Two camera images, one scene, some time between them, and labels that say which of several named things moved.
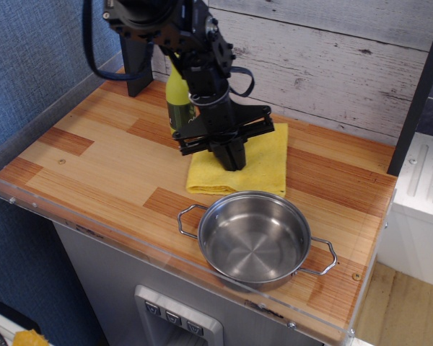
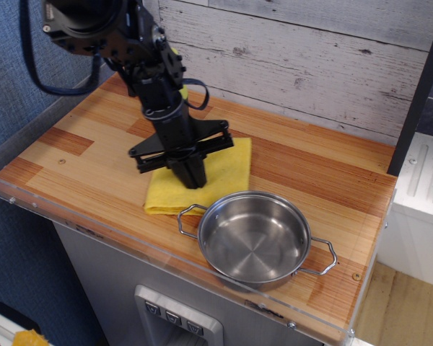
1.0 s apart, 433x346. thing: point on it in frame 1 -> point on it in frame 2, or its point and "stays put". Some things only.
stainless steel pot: [255, 241] stays put
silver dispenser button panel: [167, 320] stays put
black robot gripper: [224, 130] -> [184, 143]
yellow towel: [265, 171] -> [227, 172]
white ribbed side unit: [415, 238] stays put
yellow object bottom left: [29, 337] stays put
